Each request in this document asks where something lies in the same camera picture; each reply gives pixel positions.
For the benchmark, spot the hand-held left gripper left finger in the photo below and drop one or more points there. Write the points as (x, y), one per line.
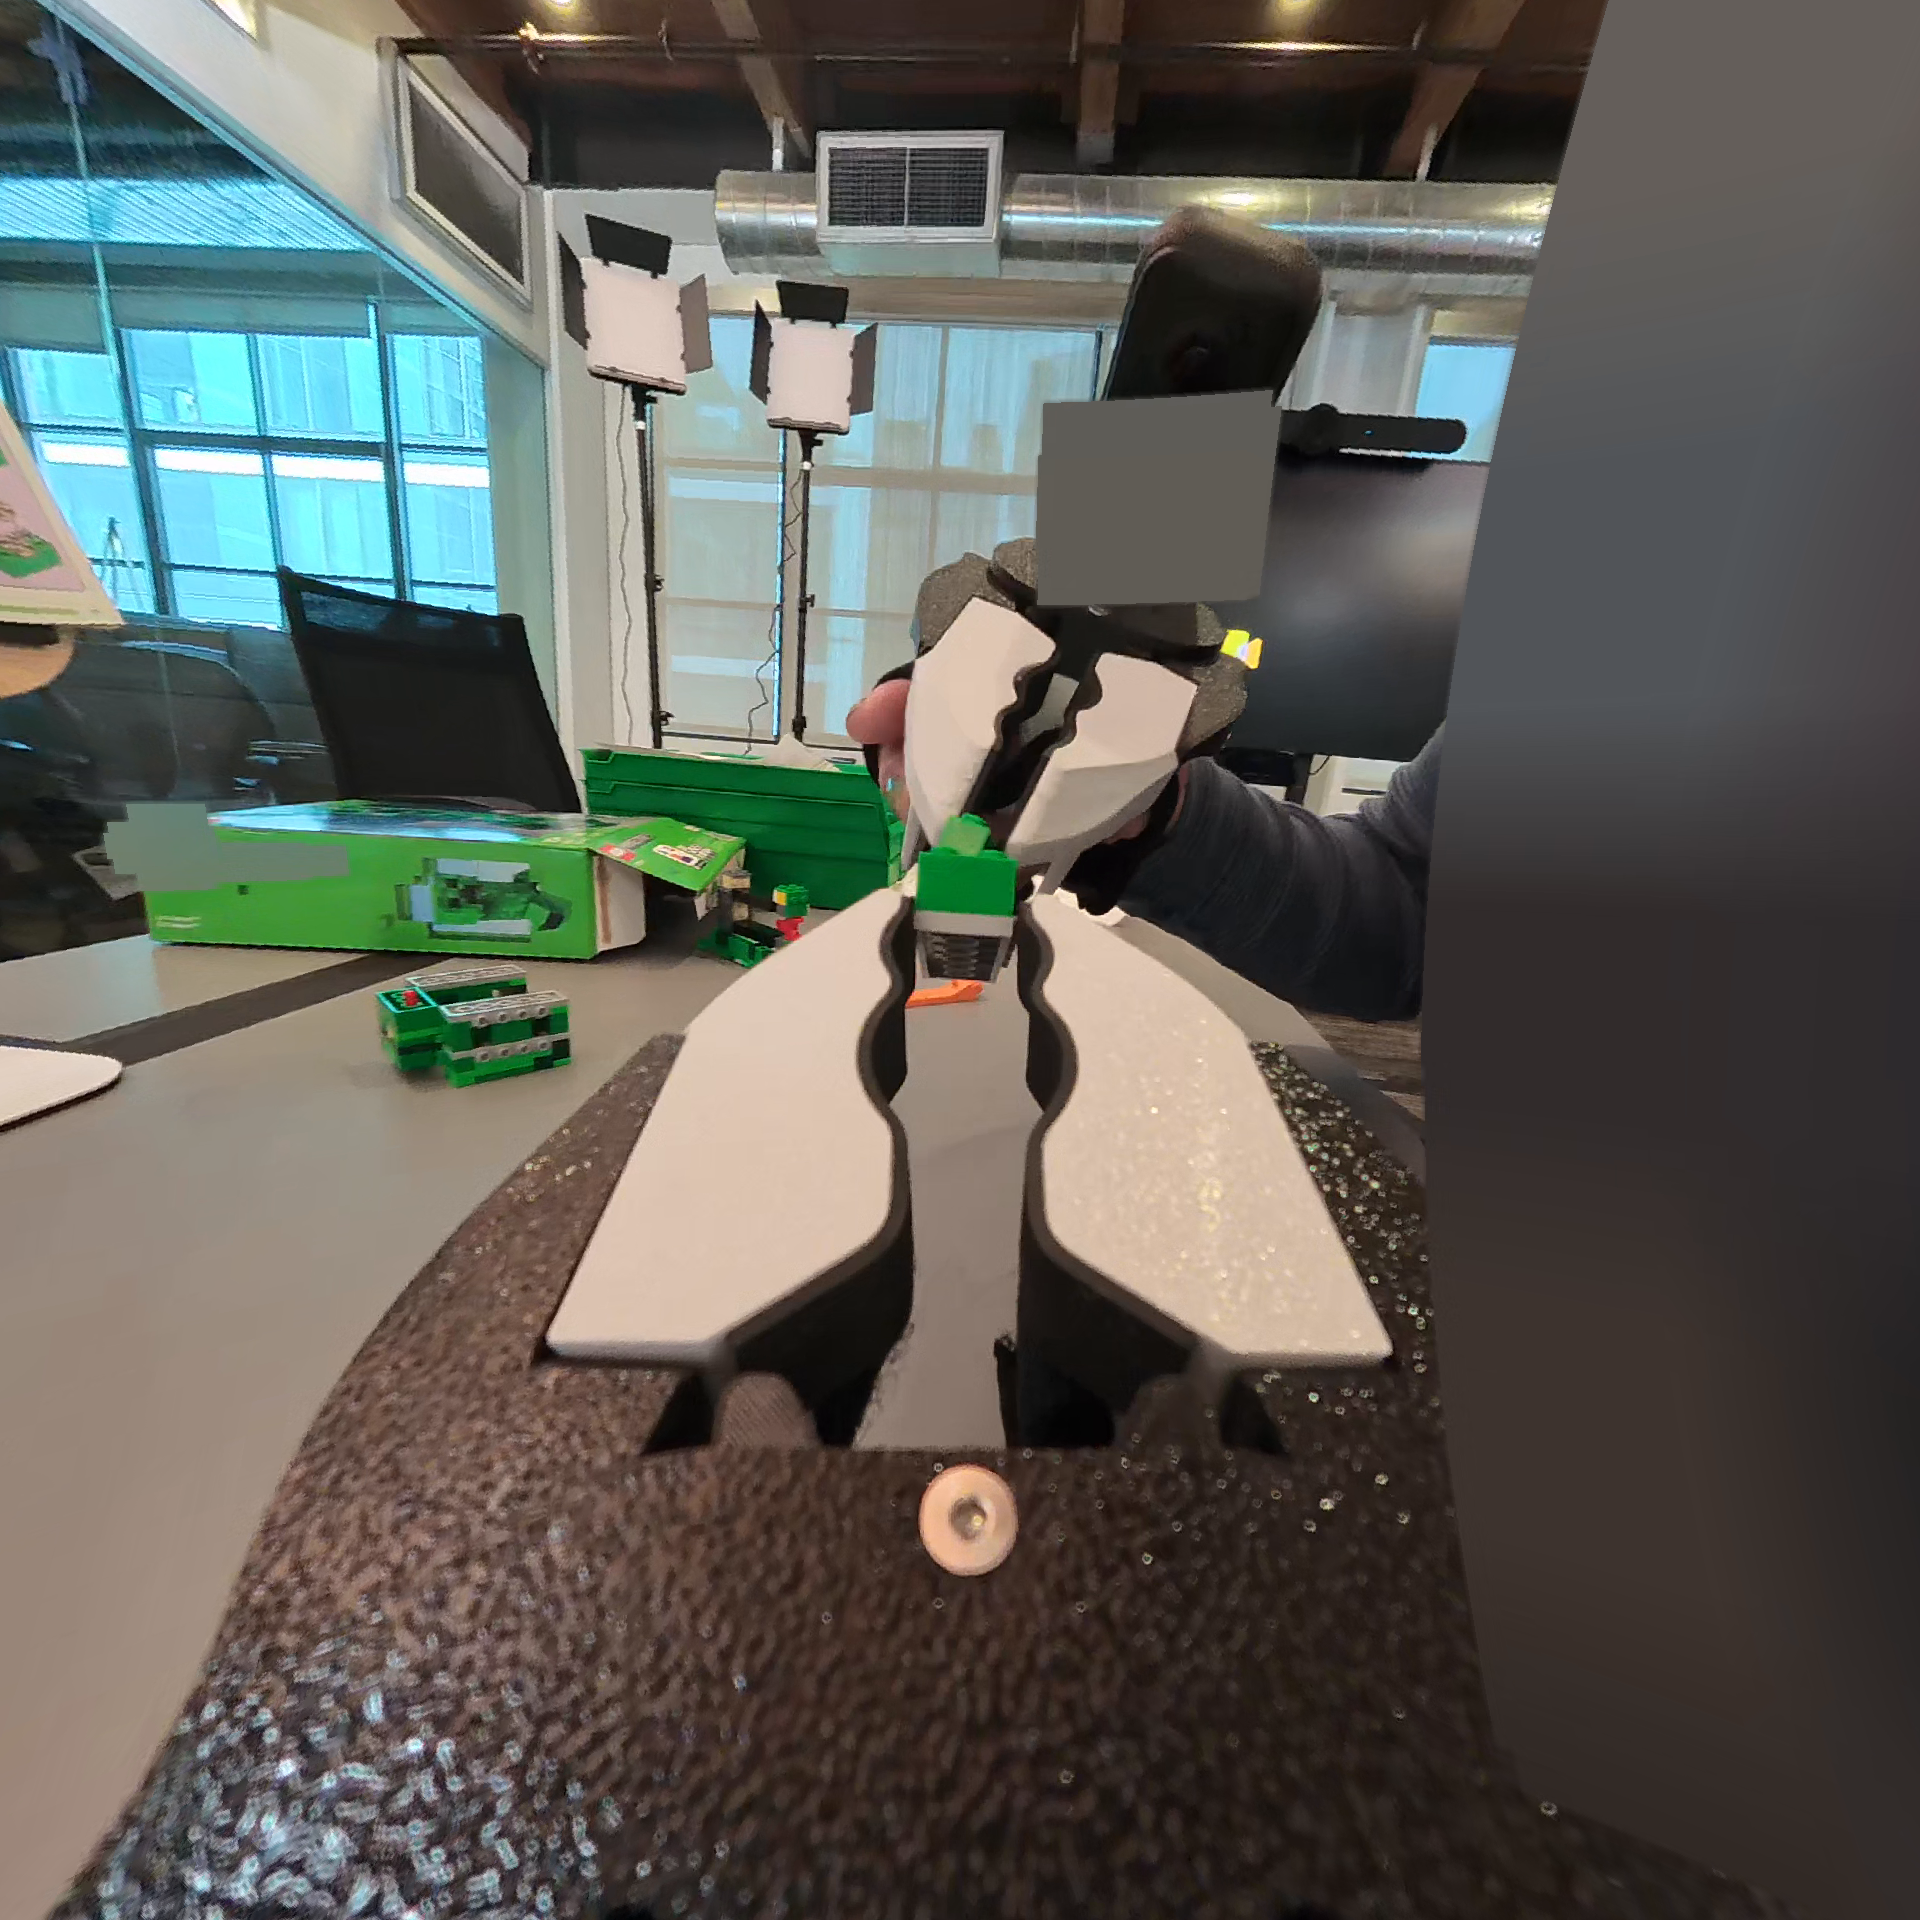
(734, 1142)

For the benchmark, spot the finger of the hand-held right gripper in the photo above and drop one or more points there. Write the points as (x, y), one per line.
(1125, 735)
(945, 720)

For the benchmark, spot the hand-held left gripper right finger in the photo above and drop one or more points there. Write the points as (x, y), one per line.
(1184, 1154)

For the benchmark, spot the small green brick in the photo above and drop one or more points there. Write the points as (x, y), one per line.
(964, 834)

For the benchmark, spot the green and grey brick assembly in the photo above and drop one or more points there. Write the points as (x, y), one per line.
(965, 909)

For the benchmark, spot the person's right forearm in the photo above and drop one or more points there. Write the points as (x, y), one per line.
(1306, 886)

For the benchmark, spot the grey desk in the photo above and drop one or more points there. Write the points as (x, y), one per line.
(224, 1200)

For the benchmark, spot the person's right hand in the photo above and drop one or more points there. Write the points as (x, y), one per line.
(879, 716)

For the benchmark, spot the black light stand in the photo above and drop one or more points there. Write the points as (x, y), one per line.
(800, 586)
(650, 570)

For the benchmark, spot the green plastic bins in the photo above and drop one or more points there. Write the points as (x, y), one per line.
(751, 804)

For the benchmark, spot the small brick figure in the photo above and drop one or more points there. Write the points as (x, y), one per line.
(757, 914)

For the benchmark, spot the orange brick separator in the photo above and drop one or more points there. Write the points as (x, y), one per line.
(949, 992)

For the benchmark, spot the small studio light panel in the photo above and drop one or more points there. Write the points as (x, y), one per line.
(813, 359)

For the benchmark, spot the black television screen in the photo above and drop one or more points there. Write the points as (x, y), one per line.
(1366, 599)

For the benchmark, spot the green brick block assembly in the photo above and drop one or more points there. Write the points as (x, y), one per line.
(480, 1026)

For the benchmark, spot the green toy box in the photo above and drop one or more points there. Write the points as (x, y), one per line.
(450, 886)

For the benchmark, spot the white ceiling air vent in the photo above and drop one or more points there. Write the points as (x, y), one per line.
(908, 184)

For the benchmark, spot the large studio light panel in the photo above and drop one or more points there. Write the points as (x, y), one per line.
(638, 308)

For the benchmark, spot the black office chair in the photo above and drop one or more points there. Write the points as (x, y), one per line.
(422, 692)

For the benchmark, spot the white stand base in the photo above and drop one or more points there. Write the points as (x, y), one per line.
(53, 1080)

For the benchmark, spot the wooden booklet stand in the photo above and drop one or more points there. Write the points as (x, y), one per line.
(31, 662)

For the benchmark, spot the building instruction booklet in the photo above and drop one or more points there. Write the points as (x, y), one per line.
(53, 557)

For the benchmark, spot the silver air duct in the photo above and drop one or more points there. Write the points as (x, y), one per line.
(1079, 218)

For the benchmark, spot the black video bar camera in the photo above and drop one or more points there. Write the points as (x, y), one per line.
(1382, 430)

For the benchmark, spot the wall air grille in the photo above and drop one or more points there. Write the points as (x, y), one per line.
(462, 166)

